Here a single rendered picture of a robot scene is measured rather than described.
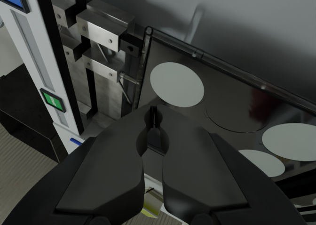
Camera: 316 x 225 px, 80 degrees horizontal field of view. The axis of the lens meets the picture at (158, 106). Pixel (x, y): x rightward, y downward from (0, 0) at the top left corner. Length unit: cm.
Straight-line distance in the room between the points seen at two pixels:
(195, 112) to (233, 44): 14
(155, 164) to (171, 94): 29
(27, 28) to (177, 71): 25
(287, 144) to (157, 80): 25
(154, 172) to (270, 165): 30
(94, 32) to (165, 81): 14
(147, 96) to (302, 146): 28
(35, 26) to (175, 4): 22
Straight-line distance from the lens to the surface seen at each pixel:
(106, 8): 37
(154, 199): 68
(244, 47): 36
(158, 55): 31
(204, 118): 38
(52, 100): 51
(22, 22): 39
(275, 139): 39
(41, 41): 37
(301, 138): 38
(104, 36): 34
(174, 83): 33
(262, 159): 45
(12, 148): 380
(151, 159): 60
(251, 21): 34
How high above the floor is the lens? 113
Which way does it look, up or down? 36 degrees down
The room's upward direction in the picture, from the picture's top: 149 degrees counter-clockwise
